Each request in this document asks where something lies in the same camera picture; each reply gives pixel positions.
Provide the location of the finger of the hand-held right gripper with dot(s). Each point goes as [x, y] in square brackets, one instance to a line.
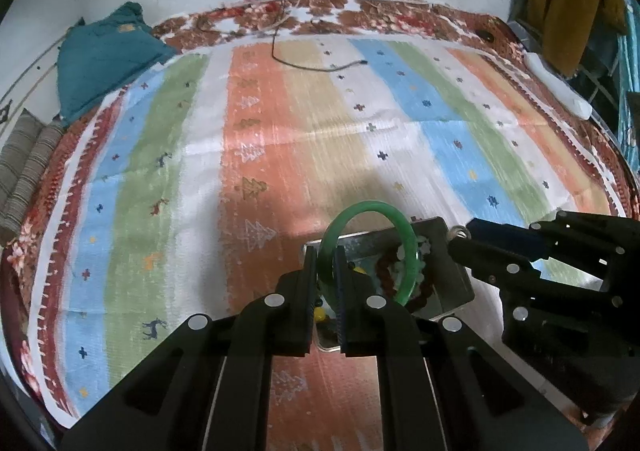
[505, 237]
[490, 266]

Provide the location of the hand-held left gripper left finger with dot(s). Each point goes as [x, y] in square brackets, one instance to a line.
[311, 291]

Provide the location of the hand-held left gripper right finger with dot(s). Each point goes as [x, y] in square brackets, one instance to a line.
[342, 306]

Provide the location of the metal jewelry box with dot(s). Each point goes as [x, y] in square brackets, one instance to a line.
[445, 276]

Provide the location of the green jade bangle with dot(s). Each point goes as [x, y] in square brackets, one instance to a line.
[370, 207]

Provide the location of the floral red blanket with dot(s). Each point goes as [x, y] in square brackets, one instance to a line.
[350, 6]

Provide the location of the teal cloth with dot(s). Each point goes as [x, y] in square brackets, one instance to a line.
[105, 61]

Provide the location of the grey striped cushion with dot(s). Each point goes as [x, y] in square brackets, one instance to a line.
[25, 171]

